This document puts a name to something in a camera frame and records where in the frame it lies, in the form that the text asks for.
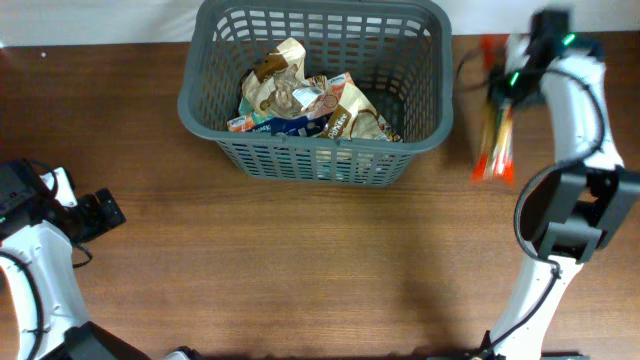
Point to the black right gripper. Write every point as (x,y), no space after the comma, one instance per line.
(503,95)

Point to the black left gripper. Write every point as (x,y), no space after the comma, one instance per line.
(110,213)

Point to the San Remo spaghetti pack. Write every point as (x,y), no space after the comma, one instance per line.
(495,157)

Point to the Pantree pouch white contents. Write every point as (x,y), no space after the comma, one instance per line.
(355,117)

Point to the colourful Kleenex tissue multipack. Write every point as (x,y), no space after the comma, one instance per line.
(308,125)

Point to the Pantree pouch dark contents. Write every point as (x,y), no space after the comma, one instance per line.
(277,86)

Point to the light blue tissue pack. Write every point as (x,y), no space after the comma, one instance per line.
(245,107)

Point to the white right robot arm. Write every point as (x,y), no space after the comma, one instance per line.
(571,209)

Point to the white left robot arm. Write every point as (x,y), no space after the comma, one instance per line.
(42,223)

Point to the grey plastic basket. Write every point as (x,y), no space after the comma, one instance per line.
(399,54)

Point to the black base at table edge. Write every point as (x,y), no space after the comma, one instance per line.
(544,356)

